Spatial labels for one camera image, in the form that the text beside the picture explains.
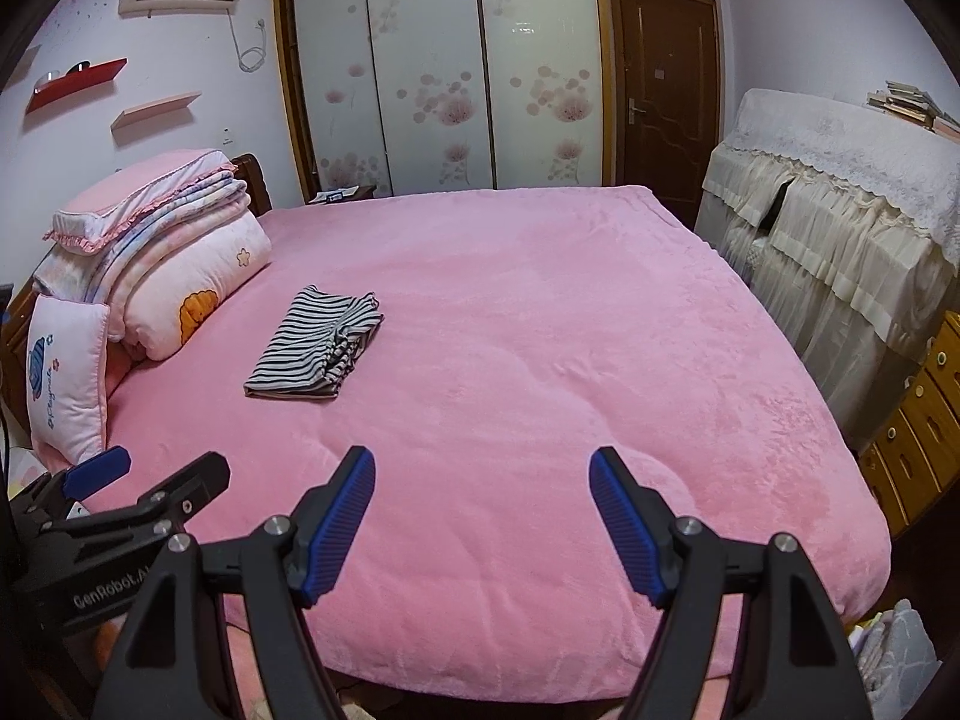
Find light wooden drawer cabinet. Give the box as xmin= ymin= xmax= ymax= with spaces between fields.
xmin=859 ymin=311 xmax=960 ymax=537

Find white air conditioner cable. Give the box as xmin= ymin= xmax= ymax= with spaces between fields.
xmin=229 ymin=11 xmax=271 ymax=74

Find pink ruffled pillow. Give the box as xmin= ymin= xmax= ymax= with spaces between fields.
xmin=51 ymin=148 xmax=237 ymax=254

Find grey white striped garment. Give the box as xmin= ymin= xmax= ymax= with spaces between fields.
xmin=242 ymin=283 xmax=385 ymax=402

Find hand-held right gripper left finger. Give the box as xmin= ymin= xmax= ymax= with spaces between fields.
xmin=90 ymin=445 xmax=376 ymax=720

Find dark wooden nightstand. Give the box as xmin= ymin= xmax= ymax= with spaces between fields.
xmin=304 ymin=184 xmax=378 ymax=205

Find stack of books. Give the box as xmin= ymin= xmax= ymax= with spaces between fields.
xmin=866 ymin=79 xmax=960 ymax=137

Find white plastic bag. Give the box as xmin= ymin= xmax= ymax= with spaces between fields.
xmin=847 ymin=598 xmax=942 ymax=717

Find cartoon print pillow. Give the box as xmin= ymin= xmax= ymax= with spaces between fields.
xmin=109 ymin=210 xmax=272 ymax=362

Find folded pink quilt stack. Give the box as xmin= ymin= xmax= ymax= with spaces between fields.
xmin=0 ymin=152 xmax=272 ymax=428

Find brown wooden door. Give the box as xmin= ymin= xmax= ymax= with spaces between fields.
xmin=607 ymin=0 xmax=722 ymax=230

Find floral sliding wardrobe doors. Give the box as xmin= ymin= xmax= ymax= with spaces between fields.
xmin=271 ymin=0 xmax=610 ymax=203

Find pink embroidered pillow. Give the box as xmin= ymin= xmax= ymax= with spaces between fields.
xmin=26 ymin=294 xmax=113 ymax=466

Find pink fleece blanket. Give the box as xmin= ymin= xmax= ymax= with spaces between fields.
xmin=105 ymin=184 xmax=893 ymax=680

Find red wall shelf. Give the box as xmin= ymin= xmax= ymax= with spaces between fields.
xmin=26 ymin=56 xmax=128 ymax=115

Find cream lace covered furniture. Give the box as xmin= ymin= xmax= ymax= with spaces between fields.
xmin=694 ymin=88 xmax=960 ymax=451

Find pastel folded blanket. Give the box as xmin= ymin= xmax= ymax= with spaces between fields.
xmin=34 ymin=178 xmax=252 ymax=299

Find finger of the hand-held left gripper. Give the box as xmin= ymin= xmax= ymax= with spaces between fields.
xmin=41 ymin=452 xmax=232 ymax=542
xmin=11 ymin=446 xmax=133 ymax=520

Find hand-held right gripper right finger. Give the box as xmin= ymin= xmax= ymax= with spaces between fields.
xmin=589 ymin=446 xmax=875 ymax=720

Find beige wall shelf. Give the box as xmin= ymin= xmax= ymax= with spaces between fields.
xmin=111 ymin=90 xmax=203 ymax=132

